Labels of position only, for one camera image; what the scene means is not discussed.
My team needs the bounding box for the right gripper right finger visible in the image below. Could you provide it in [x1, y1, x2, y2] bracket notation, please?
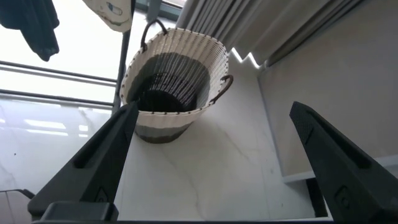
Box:
[289, 101, 398, 222]

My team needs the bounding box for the black clothes rack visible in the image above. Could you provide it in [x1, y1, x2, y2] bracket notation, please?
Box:
[0, 0, 137, 116]

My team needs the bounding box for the cream printed garment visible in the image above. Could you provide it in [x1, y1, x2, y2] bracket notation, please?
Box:
[82, 0, 133, 34]

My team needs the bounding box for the beige curtain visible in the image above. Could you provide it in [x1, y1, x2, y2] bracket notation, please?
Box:
[175, 0, 368, 68]

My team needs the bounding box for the black short-sleeved shirt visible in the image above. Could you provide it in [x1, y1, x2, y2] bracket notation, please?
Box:
[0, 0, 60, 62]

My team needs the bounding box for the white laundry basket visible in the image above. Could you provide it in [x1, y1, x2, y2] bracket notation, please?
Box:
[119, 19, 234, 144]

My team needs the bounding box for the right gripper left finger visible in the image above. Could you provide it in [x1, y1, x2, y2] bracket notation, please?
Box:
[27, 101, 139, 221]

